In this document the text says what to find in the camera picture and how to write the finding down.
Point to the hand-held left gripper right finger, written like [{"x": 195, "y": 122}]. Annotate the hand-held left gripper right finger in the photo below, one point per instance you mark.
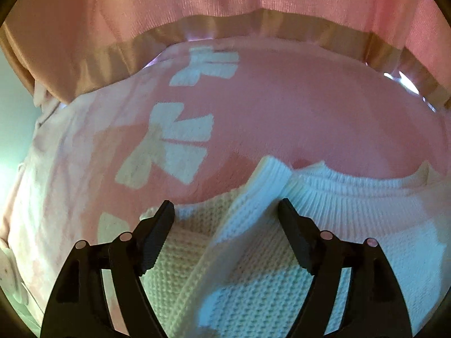
[{"x": 297, "y": 236}]

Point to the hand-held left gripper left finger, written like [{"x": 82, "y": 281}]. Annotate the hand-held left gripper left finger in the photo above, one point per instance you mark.
[{"x": 156, "y": 239}]

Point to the white black red knit sweater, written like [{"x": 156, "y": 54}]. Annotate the white black red knit sweater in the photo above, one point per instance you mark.
[{"x": 253, "y": 271}]

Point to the pink blanket with white bows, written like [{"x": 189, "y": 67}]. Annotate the pink blanket with white bows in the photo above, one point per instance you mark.
[{"x": 282, "y": 112}]

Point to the white dotted strawberry lamp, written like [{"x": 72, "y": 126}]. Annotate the white dotted strawberry lamp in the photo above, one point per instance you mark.
[{"x": 10, "y": 278}]

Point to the pink curtain with tan hem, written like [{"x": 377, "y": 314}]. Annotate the pink curtain with tan hem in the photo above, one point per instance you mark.
[{"x": 211, "y": 0}]

